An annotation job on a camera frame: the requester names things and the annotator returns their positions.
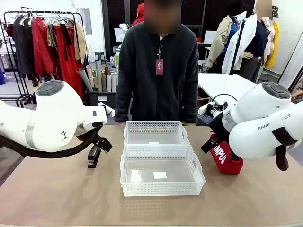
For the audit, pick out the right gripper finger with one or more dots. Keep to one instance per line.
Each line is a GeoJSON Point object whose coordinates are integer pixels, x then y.
{"type": "Point", "coordinates": [209, 145]}
{"type": "Point", "coordinates": [234, 156]}

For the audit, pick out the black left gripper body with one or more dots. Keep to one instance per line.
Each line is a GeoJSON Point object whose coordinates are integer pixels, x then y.
{"type": "Point", "coordinates": [95, 141]}

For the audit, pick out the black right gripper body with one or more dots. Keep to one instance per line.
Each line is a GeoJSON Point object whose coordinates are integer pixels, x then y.
{"type": "Point", "coordinates": [219, 128]}

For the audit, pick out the red Campus pencil case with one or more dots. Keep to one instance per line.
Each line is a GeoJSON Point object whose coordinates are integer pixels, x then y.
{"type": "Point", "coordinates": [225, 163]}

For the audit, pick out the black stapler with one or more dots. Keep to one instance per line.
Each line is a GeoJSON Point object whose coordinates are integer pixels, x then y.
{"type": "Point", "coordinates": [94, 157]}

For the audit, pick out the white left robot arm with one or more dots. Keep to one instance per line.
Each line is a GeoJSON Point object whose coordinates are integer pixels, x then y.
{"type": "Point", "coordinates": [52, 113]}

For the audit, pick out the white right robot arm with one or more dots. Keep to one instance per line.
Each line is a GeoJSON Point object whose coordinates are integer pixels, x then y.
{"type": "Point", "coordinates": [255, 137]}

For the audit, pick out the person's right forearm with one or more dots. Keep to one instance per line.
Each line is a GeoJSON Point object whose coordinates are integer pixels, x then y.
{"type": "Point", "coordinates": [123, 104]}

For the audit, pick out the person's left forearm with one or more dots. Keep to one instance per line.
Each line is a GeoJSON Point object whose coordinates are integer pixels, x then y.
{"type": "Point", "coordinates": [190, 104]}

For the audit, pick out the clear storage box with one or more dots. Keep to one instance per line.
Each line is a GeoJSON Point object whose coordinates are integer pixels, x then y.
{"type": "Point", "coordinates": [204, 118]}

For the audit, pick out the dark plastic bin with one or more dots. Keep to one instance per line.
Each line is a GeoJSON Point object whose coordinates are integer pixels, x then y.
{"type": "Point", "coordinates": [101, 98]}

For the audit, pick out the white work table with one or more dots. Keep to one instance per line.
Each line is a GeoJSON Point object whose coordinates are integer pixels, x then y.
{"type": "Point", "coordinates": [225, 81]}

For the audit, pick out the white perforated plastic basket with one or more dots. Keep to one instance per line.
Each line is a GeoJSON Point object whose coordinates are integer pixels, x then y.
{"type": "Point", "coordinates": [154, 128]}
{"type": "Point", "coordinates": [161, 189]}

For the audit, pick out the beige paper roll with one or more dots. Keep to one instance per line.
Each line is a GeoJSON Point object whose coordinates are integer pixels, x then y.
{"type": "Point", "coordinates": [104, 82]}

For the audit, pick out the grey paper roll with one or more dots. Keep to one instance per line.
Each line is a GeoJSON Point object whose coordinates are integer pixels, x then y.
{"type": "Point", "coordinates": [85, 79]}

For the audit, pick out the tall white paper roll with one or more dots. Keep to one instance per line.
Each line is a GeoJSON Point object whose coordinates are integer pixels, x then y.
{"type": "Point", "coordinates": [98, 75]}

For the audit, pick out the person in dark fleece jacket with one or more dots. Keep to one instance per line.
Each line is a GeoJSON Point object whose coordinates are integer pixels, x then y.
{"type": "Point", "coordinates": [156, 94]}

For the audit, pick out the brown paper roll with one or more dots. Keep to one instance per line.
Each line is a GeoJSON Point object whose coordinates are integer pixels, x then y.
{"type": "Point", "coordinates": [106, 70]}

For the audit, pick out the long red dress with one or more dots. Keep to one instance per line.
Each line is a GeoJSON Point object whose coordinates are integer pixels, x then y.
{"type": "Point", "coordinates": [68, 71]}

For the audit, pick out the grey metal stool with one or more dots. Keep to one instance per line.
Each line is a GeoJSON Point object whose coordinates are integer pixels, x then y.
{"type": "Point", "coordinates": [100, 58]}

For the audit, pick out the dark red hang tag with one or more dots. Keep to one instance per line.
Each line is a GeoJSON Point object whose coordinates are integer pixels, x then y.
{"type": "Point", "coordinates": [159, 67]}

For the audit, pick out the black tripod pole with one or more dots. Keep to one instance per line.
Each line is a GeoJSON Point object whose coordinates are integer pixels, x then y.
{"type": "Point", "coordinates": [237, 45]}

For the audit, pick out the mannequin in beige trench coat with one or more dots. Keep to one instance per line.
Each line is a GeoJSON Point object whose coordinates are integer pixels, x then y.
{"type": "Point", "coordinates": [219, 40]}

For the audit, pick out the mannequin in white shirt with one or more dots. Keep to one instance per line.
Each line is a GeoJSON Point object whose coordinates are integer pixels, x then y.
{"type": "Point", "coordinates": [248, 35]}

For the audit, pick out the yellow garment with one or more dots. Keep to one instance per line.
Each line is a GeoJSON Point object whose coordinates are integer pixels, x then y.
{"type": "Point", "coordinates": [273, 47]}

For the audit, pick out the beige garment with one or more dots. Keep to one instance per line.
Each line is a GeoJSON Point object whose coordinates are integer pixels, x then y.
{"type": "Point", "coordinates": [81, 42]}

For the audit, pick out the black floor stand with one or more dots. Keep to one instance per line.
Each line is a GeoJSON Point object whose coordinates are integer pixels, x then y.
{"type": "Point", "coordinates": [292, 59]}

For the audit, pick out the red jacket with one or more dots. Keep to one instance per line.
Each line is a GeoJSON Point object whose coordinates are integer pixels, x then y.
{"type": "Point", "coordinates": [41, 47]}

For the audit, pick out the black scarf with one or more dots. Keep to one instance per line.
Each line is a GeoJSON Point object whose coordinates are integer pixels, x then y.
{"type": "Point", "coordinates": [66, 35]}

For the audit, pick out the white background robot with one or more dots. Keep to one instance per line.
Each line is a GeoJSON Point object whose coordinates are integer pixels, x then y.
{"type": "Point", "coordinates": [122, 30]}

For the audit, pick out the gold patterned garment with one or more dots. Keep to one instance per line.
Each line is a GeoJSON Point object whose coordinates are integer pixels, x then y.
{"type": "Point", "coordinates": [50, 35]}

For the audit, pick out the black clothes rack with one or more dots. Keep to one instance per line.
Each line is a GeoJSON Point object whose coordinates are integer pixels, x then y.
{"type": "Point", "coordinates": [11, 59]}

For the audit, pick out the dark grey coat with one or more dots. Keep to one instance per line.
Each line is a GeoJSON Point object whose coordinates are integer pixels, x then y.
{"type": "Point", "coordinates": [23, 47]}

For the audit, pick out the person in red hood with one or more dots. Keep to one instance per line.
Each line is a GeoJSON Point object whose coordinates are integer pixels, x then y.
{"type": "Point", "coordinates": [138, 16]}

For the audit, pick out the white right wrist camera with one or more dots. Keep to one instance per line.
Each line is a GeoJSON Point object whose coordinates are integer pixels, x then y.
{"type": "Point", "coordinates": [203, 109]}

